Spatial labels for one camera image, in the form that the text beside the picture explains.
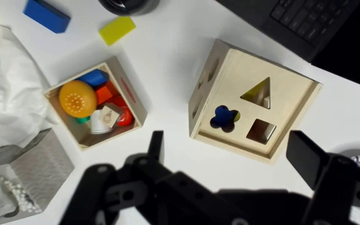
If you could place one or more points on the small wooden toy tray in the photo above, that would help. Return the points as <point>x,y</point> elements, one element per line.
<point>133,106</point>

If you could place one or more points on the brown cardboard box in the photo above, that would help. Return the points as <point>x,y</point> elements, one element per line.
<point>201,93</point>

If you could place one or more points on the yellow block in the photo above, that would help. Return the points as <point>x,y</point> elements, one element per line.
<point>116,30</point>

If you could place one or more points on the black tumbler cup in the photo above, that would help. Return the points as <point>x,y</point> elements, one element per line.
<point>128,5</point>

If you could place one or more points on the red toy block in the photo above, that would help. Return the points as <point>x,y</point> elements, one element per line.
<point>104,93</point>

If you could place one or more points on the red round toy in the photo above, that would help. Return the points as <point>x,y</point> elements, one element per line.
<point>125,117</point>

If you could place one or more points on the wooden lid with shape holes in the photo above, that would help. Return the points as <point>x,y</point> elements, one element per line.
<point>238,81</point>

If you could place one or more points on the orange round toy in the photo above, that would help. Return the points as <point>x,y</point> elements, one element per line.
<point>76,98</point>

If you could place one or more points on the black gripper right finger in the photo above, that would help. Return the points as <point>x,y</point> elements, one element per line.
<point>313,162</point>

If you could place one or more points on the blue cylinder toy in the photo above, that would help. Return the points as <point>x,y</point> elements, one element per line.
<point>93,77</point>

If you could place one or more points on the white crumpled tissue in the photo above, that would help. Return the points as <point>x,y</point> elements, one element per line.
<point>5,91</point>

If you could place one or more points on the blue rectangular block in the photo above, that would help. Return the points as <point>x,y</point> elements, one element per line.
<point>46,13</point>

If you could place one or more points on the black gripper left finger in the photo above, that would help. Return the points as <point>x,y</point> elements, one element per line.
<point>156,147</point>

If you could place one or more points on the pale wooden toy block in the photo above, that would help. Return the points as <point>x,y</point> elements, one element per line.
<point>110,115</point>

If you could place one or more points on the black laptop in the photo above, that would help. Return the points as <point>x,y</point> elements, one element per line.
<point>300,20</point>

